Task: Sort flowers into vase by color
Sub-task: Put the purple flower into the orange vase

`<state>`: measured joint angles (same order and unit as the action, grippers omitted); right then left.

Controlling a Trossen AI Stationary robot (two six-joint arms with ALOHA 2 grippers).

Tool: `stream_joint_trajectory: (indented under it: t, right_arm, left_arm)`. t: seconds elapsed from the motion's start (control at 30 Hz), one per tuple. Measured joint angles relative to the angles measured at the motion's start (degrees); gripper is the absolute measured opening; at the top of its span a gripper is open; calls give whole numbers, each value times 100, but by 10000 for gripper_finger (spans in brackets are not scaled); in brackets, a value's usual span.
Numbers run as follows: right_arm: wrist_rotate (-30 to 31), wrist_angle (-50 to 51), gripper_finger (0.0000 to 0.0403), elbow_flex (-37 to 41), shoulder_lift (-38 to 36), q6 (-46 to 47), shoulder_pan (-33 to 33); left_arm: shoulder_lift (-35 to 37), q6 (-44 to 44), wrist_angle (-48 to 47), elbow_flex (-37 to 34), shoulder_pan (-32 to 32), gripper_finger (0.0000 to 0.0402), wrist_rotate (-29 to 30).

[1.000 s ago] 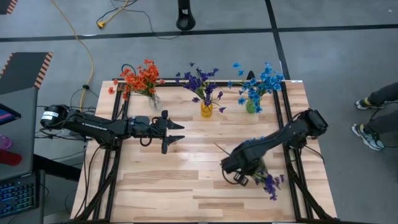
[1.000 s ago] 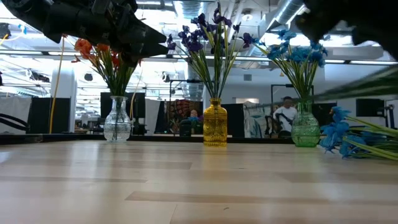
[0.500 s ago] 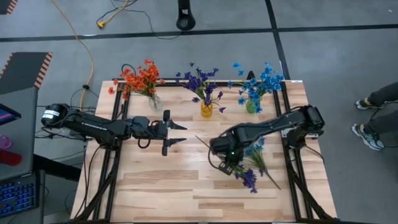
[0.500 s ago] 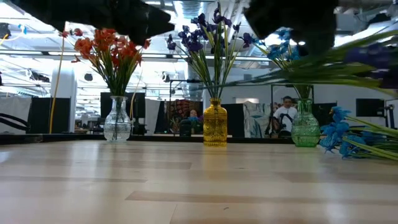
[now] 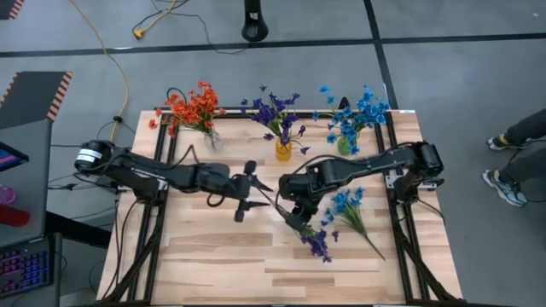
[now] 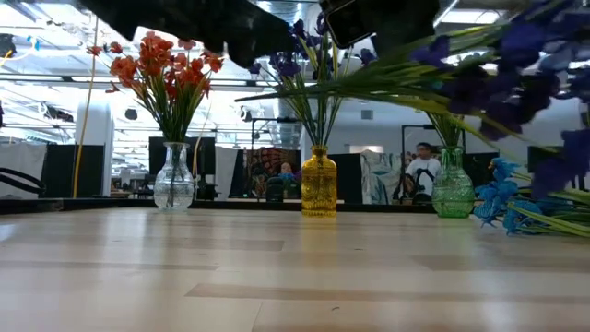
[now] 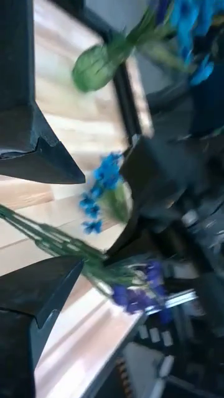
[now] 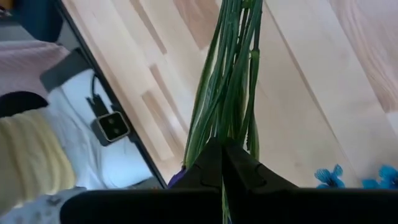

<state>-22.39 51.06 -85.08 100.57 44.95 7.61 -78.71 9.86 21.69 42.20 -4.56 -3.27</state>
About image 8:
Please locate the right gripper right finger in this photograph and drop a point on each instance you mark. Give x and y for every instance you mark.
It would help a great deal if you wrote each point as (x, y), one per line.
(245, 175)

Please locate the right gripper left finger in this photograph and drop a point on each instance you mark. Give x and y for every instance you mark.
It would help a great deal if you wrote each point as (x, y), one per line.
(205, 174)

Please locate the blue artificial flower bunch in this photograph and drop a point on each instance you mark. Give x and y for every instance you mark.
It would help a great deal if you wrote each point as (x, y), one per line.
(326, 177)

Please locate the purple artificial flower bunch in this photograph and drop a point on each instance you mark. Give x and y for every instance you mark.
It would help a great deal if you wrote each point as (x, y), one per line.
(230, 93)

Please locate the table-level camera box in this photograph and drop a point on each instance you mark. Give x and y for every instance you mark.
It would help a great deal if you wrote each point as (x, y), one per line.
(112, 126)

